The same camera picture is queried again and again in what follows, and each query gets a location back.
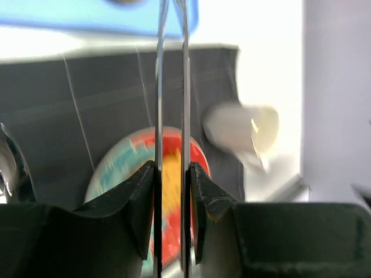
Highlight dark grey checked placemat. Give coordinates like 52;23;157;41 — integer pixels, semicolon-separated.
1;47;245;209

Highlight light blue plastic tray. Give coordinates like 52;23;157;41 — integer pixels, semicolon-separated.
0;0;201;39

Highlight pink handled spoon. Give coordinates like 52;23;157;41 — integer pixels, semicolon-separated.
1;123;35;203

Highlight red and teal plate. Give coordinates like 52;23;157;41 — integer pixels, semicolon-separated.
83;126;212;273

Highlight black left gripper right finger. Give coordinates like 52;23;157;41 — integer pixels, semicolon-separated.
190;163;370;277

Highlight brown bread slice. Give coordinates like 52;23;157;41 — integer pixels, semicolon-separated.
162;149;181;262

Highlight white ceramic mug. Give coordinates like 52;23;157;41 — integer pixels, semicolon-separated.
202;101;280;173

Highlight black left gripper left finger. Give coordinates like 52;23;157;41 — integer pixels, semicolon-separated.
1;161;154;277

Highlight metal serving tongs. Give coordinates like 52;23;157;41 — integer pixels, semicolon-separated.
152;0;192;278

